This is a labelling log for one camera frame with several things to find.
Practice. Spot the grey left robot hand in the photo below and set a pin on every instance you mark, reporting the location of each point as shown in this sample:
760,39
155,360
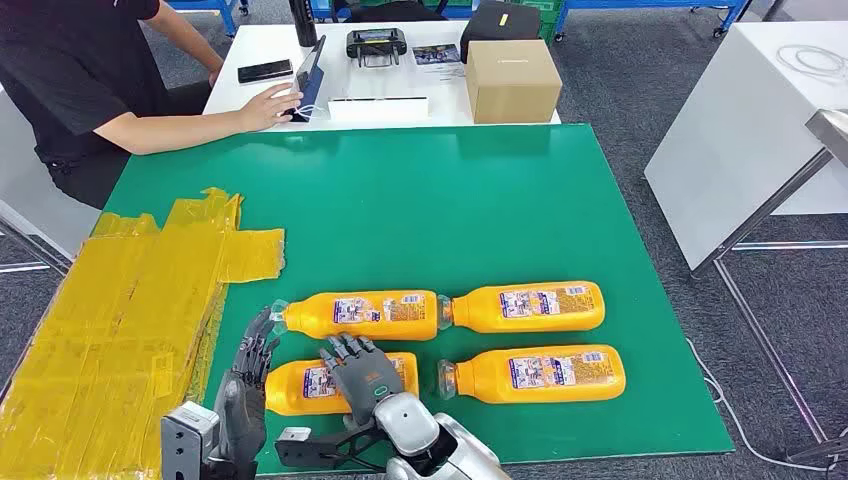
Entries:
240,417

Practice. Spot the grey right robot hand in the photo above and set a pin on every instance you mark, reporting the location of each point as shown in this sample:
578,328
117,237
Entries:
368,384

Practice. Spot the orange detergent bottle clear cap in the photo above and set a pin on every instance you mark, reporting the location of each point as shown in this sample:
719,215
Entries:
288,397
318,318
490,378
484,311

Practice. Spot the person's right forearm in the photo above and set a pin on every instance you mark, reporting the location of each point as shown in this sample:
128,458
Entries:
179,129

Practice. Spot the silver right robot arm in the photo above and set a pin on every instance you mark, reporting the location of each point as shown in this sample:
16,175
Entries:
411,424

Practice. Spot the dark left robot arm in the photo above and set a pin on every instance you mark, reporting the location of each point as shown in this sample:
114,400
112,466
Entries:
238,472

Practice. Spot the person's left forearm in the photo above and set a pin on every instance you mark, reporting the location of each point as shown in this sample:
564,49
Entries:
185,40

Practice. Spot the black drink bottle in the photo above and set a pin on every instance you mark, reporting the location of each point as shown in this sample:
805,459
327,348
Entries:
303,23

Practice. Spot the yellow taped cardboard sheet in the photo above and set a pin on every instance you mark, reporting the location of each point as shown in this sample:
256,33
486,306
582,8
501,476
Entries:
119,331

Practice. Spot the flat white box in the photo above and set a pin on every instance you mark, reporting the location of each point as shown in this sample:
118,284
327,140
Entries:
378,109

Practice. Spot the tablet in blue case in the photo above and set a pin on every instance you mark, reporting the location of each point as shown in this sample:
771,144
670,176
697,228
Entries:
310,79

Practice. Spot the white panel desk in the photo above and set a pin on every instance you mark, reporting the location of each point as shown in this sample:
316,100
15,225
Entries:
20,185

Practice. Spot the black smartphone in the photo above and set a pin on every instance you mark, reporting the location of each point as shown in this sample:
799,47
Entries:
265,71

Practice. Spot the brown cardboard box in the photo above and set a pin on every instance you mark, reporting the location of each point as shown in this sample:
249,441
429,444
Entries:
510,83

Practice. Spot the printed pamphlet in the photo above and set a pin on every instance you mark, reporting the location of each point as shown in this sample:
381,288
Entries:
436,54

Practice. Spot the black remote controller with screen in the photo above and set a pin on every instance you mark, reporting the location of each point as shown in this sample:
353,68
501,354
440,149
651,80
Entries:
376,43

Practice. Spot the black bag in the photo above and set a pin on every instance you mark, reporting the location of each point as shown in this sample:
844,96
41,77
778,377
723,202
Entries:
497,26

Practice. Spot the person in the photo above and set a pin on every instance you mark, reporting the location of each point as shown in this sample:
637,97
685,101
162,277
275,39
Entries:
60,79

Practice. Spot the green plastic crate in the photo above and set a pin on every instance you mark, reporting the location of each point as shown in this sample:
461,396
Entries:
550,26

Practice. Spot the large white table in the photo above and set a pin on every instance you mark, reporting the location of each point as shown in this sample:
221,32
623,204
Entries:
729,146

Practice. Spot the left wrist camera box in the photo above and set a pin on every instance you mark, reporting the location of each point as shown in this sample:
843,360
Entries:
185,437

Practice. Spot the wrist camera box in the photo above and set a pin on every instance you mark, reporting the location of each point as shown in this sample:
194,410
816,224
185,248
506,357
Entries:
298,450
185,437

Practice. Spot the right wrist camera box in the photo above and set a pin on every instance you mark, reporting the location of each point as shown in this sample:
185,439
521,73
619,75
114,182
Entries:
298,450

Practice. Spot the blue rack frame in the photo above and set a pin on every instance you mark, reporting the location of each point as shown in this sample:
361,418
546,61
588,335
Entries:
662,3
222,6

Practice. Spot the metal table frame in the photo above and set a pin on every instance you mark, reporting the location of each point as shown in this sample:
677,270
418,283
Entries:
831,129

